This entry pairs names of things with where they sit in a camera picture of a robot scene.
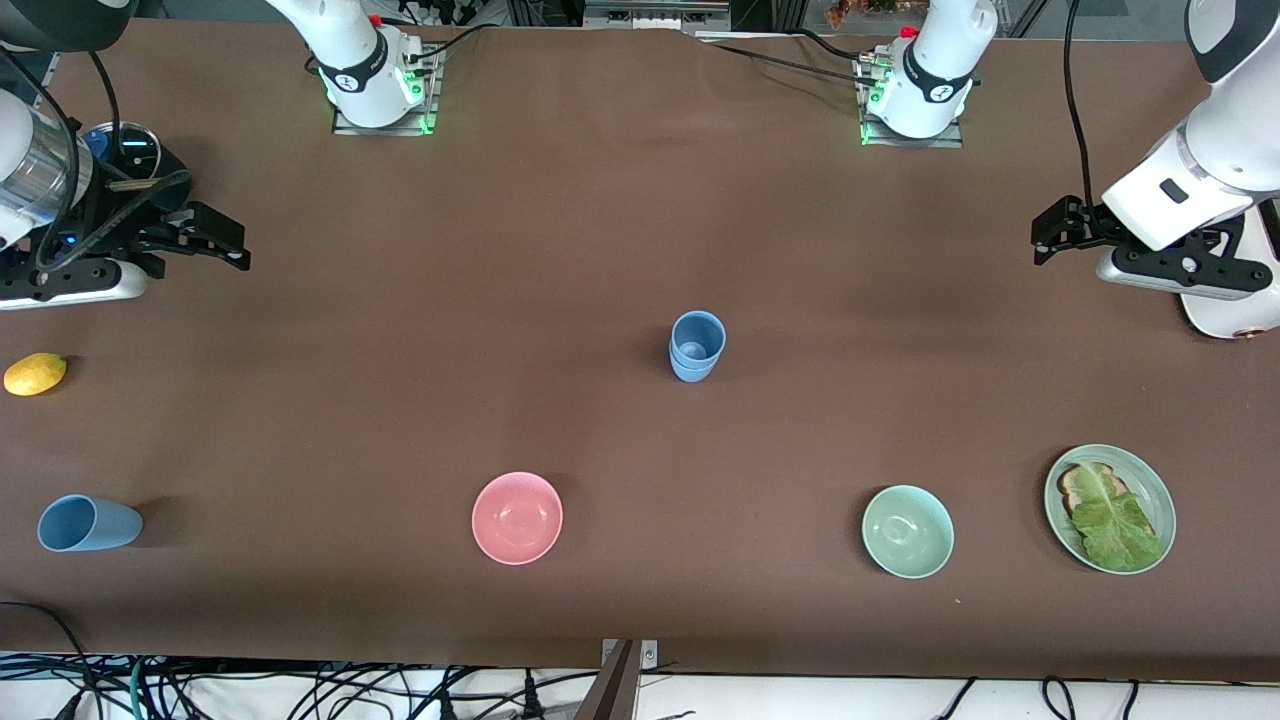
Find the blue plastic cup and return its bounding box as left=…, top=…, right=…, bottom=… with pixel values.
left=37, top=494, right=144, bottom=553
left=670, top=310, right=727, bottom=373

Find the blue cup holding paper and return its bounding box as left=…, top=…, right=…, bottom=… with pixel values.
left=668, top=340, right=721, bottom=384

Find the dark blue saucepan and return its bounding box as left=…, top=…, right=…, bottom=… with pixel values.
left=85, top=122, right=191, bottom=216

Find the glass lid with blue knob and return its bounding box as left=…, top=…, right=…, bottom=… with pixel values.
left=85, top=122, right=162, bottom=183

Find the white toaster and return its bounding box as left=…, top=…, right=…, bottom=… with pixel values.
left=1180, top=195, right=1280, bottom=341

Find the yellow lemon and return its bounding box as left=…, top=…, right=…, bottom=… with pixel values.
left=3, top=352, right=69, bottom=397

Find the brown bread slice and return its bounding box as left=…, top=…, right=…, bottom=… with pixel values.
left=1058, top=462, right=1131, bottom=521

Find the mint green plate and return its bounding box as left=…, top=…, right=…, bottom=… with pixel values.
left=1043, top=443, right=1177, bottom=576

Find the green lettuce leaf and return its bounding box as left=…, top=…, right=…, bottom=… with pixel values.
left=1070, top=462, right=1166, bottom=573

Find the mint green bowl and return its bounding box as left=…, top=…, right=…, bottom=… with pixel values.
left=861, top=484, right=955, bottom=580

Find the pink bowl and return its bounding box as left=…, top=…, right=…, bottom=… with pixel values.
left=471, top=471, right=564, bottom=566

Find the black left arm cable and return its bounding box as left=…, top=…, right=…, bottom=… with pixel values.
left=1062, top=0, right=1101, bottom=206

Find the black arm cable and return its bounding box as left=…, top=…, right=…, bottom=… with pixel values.
left=0, top=40, right=191, bottom=271
left=1062, top=0, right=1101, bottom=206

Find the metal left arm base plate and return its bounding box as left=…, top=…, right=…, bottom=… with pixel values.
left=860, top=60, right=966, bottom=149

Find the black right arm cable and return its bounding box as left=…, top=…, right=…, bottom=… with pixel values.
left=0, top=40, right=191, bottom=271

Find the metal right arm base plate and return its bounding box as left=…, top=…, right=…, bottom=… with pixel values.
left=332, top=45, right=438, bottom=136

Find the black base supply cable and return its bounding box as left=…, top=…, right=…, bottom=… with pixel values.
left=690, top=30, right=873, bottom=89

